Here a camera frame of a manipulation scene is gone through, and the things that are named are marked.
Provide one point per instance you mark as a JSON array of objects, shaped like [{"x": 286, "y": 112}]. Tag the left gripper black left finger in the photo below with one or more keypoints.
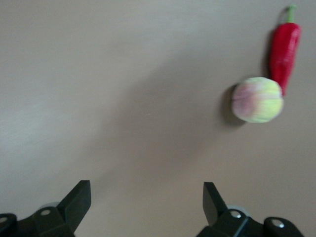
[{"x": 61, "y": 219}]

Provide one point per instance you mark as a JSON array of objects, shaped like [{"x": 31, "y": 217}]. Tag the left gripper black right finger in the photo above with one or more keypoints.
[{"x": 222, "y": 222}]

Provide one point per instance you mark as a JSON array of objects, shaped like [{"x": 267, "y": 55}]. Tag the yellow pink peach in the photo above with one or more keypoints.
[{"x": 258, "y": 100}]

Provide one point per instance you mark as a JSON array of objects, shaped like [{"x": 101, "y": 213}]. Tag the red chili pepper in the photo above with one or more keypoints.
[{"x": 284, "y": 54}]

